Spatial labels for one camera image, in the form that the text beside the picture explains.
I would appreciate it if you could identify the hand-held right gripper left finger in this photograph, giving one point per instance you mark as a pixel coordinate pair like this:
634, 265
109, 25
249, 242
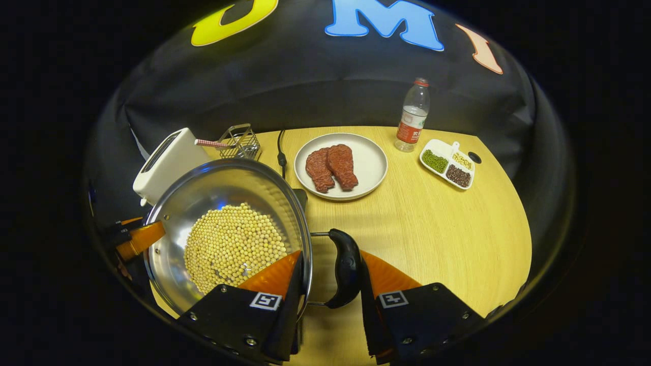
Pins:
290, 305

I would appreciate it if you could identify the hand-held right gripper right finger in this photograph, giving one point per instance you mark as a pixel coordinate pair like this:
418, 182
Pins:
368, 305

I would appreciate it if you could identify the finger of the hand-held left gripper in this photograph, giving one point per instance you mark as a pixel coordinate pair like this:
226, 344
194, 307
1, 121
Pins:
119, 235
145, 236

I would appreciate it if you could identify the pile of yellow soybeans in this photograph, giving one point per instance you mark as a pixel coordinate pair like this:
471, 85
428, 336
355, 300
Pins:
231, 244

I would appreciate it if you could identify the black induction cooktop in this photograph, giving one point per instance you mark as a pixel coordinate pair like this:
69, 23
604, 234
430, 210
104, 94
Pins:
301, 197

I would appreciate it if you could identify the white toaster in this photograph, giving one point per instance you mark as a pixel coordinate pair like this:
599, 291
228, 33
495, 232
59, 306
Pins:
168, 162

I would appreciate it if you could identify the red striped stick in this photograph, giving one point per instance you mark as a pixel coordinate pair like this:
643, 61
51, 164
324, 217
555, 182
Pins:
211, 143

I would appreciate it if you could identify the red meat slice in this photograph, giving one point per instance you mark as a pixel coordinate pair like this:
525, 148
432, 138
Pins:
343, 165
319, 170

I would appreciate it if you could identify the white round plate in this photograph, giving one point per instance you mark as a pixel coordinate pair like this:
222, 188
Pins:
368, 162

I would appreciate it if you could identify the pile of dark red beans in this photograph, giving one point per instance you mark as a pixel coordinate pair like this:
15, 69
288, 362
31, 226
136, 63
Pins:
459, 176

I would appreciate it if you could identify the pile of green mung beans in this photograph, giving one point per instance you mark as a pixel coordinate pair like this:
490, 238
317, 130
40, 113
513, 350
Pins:
435, 161

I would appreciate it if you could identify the pile of pale beans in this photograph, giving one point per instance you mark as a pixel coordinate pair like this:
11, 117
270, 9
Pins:
462, 160

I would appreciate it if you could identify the white divided dish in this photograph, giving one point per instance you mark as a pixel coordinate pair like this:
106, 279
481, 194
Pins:
441, 146

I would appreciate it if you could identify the black table grommet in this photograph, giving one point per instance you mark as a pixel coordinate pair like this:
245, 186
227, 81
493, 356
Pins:
474, 157

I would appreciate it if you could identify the clear plastic water bottle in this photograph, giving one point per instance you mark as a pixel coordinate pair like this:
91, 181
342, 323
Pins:
411, 127

